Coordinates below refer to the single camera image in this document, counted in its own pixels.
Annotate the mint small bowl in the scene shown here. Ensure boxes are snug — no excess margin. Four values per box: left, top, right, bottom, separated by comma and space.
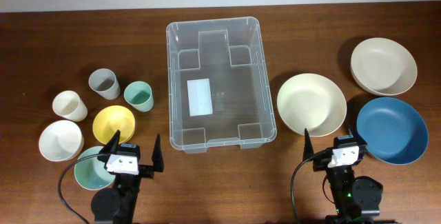
74, 157, 115, 190

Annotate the cream plate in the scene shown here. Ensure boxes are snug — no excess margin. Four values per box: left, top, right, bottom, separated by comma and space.
276, 73, 347, 137

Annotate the clear plastic storage container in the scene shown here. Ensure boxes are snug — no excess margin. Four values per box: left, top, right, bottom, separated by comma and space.
166, 17, 277, 154

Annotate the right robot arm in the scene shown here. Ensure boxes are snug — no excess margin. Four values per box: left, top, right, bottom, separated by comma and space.
303, 131, 383, 223

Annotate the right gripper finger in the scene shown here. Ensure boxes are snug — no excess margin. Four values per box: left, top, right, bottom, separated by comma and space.
302, 128, 314, 161
349, 126, 360, 145

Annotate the yellow small bowl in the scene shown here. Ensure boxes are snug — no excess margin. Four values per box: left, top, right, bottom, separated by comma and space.
92, 105, 136, 144

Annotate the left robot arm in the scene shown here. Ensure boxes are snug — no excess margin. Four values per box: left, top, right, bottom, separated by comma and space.
91, 130, 164, 223

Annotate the mint green cup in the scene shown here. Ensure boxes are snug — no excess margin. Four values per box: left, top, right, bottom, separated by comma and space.
124, 81, 154, 112

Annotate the white label in container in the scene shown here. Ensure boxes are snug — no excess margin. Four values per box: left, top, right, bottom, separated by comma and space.
187, 79, 213, 116

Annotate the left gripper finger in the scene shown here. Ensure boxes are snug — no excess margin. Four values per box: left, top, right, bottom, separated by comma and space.
152, 134, 164, 172
102, 130, 121, 154

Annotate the blue plate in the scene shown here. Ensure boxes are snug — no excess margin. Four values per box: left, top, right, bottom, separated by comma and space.
356, 97, 429, 165

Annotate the white small bowl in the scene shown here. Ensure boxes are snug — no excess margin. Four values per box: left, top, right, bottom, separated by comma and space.
39, 120, 84, 162

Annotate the cream cup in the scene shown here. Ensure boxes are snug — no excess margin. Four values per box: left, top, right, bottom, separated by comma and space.
52, 90, 88, 122

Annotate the grey cup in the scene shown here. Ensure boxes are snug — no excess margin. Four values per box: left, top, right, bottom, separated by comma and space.
88, 68, 121, 100

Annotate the beige bowl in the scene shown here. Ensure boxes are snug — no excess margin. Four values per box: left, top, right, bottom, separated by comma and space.
350, 38, 418, 96

